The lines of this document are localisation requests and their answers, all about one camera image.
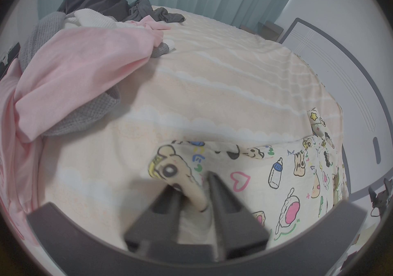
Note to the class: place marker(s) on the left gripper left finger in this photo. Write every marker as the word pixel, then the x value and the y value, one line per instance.
pixel 153 225

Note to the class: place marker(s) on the grey knitted garment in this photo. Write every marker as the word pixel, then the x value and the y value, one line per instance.
pixel 79 118

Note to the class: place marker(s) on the white printed pyjama top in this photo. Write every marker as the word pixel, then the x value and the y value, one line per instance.
pixel 291 182

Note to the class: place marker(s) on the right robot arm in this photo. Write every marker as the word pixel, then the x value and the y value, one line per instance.
pixel 385 198

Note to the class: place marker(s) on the bed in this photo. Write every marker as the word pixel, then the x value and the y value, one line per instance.
pixel 215 84

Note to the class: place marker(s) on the grey bedside table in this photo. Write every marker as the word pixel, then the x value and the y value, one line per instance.
pixel 264 30

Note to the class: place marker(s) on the white garment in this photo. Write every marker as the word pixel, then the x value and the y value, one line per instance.
pixel 92 16

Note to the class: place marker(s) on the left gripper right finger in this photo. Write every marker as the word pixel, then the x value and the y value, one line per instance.
pixel 236 231

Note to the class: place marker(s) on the pink T-shirt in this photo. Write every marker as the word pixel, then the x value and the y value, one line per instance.
pixel 76 63

